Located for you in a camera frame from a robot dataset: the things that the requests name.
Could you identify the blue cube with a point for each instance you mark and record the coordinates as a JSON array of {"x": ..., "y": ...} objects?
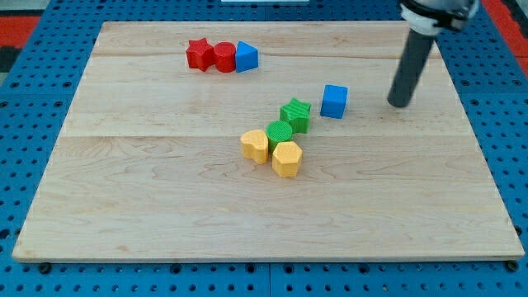
[{"x": 334, "y": 101}]

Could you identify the yellow heart block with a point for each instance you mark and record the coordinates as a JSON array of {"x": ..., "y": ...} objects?
[{"x": 254, "y": 146}]

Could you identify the green cylinder block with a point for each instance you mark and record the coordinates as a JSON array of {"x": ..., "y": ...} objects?
[{"x": 277, "y": 132}]

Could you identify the yellow hexagon block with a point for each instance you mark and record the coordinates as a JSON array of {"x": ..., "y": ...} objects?
[{"x": 286, "y": 159}]

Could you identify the green star block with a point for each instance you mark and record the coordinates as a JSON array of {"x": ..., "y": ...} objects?
[{"x": 297, "y": 114}]

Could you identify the blue triangle block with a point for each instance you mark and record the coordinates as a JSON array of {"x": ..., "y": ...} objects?
[{"x": 246, "y": 57}]

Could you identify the red cylinder block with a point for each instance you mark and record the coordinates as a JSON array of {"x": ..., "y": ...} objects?
[{"x": 224, "y": 55}]

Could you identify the red star block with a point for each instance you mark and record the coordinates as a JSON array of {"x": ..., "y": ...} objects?
[{"x": 200, "y": 54}]

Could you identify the wooden board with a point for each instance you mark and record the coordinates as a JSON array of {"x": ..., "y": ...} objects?
[{"x": 148, "y": 164}]

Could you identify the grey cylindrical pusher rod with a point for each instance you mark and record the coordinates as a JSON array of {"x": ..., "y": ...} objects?
[{"x": 413, "y": 60}]

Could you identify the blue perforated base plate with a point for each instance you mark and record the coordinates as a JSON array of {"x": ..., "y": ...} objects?
[{"x": 485, "y": 70}]

